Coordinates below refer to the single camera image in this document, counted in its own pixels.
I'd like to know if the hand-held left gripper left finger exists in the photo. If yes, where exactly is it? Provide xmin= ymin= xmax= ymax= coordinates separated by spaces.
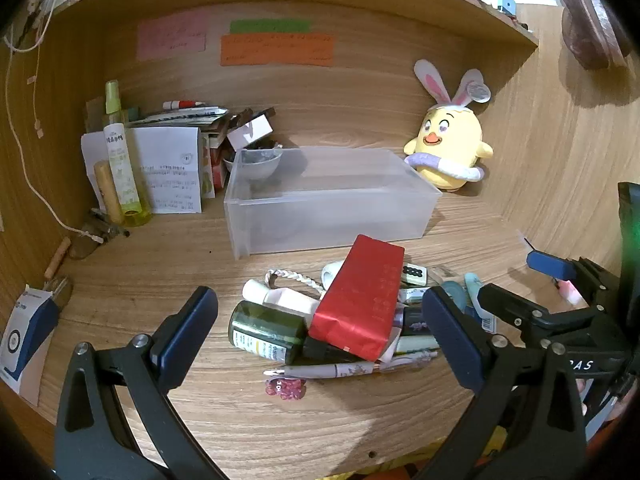
xmin=54 ymin=286 xmax=226 ymax=480

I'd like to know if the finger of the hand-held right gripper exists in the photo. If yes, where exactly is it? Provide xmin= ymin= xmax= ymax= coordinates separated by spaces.
xmin=526 ymin=251 xmax=621 ymax=307
xmin=477 ymin=283 xmax=617 ymax=349

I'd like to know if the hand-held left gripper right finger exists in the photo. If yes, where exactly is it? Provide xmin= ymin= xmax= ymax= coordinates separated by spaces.
xmin=415 ymin=286 xmax=588 ymax=480

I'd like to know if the teal tube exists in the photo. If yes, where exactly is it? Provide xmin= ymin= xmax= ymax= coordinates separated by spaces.
xmin=464 ymin=272 xmax=485 ymax=318

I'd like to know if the dark green bottle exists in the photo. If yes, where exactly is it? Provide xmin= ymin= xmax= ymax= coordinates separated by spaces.
xmin=228 ymin=300 xmax=351 ymax=365

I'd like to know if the pale pink cream tube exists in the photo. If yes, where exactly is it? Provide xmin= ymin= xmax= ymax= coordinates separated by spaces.
xmin=242 ymin=280 xmax=321 ymax=317

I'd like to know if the red foil packet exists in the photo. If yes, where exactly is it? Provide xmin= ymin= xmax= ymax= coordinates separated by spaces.
xmin=308 ymin=234 xmax=406 ymax=362

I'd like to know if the white patterned pen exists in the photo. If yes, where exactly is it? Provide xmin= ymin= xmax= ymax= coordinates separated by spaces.
xmin=264 ymin=350 xmax=438 ymax=380

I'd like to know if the pink hair clip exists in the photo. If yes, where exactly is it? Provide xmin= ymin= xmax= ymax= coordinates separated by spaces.
xmin=265 ymin=378 xmax=307 ymax=401

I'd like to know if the clear plastic storage box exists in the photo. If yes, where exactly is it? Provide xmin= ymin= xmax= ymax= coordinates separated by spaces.
xmin=223 ymin=146 xmax=443 ymax=261

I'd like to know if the dark purple card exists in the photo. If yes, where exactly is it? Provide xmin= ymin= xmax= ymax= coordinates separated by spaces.
xmin=401 ymin=307 xmax=437 ymax=336

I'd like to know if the pink lip gloss tube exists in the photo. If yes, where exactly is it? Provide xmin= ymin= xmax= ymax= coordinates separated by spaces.
xmin=557 ymin=280 xmax=584 ymax=307

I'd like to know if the teal plastic object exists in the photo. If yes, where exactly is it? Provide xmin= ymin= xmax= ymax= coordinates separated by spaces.
xmin=441 ymin=280 xmax=467 ymax=312

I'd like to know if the small white plastic object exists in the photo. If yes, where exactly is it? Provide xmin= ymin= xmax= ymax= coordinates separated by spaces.
xmin=321 ymin=261 xmax=348 ymax=291

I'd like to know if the colourful carton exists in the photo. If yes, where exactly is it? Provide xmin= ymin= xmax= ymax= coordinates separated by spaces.
xmin=200 ymin=132 xmax=230 ymax=198

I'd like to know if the short wooden stick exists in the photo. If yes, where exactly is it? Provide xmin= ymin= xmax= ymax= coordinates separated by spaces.
xmin=44 ymin=237 xmax=72 ymax=279

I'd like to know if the beige stick tube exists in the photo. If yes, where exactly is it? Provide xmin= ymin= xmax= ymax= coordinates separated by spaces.
xmin=93 ymin=160 xmax=125 ymax=225

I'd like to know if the yellow chick plush toy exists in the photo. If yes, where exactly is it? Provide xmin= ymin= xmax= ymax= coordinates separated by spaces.
xmin=403 ymin=59 xmax=493 ymax=193

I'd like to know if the small glass bowl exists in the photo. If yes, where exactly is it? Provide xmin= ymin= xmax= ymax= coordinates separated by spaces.
xmin=222 ymin=147 xmax=283 ymax=181

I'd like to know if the blue and white box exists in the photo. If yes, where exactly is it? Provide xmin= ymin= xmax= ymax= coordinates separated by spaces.
xmin=0 ymin=285 xmax=62 ymax=407

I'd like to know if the small cardboard box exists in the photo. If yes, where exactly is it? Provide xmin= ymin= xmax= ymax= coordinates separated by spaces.
xmin=226 ymin=107 xmax=277 ymax=148

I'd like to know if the stack of booklets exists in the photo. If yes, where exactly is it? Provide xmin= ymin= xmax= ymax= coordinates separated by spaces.
xmin=127 ymin=106 xmax=232 ymax=133

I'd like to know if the orange sticky note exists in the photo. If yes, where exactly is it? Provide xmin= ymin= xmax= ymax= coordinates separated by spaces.
xmin=220 ymin=33 xmax=335 ymax=68

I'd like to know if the pink sticky note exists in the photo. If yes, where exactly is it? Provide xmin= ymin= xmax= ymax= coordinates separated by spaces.
xmin=137 ymin=12 xmax=208 ymax=61

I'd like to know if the green sticky note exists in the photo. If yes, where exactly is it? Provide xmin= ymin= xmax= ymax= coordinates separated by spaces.
xmin=230 ymin=19 xmax=313 ymax=35

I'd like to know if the white braided cord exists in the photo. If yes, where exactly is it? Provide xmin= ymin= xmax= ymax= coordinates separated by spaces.
xmin=263 ymin=268 xmax=326 ymax=293

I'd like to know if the white cable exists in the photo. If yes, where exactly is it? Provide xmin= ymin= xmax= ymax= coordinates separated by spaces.
xmin=4 ymin=0 xmax=104 ymax=244

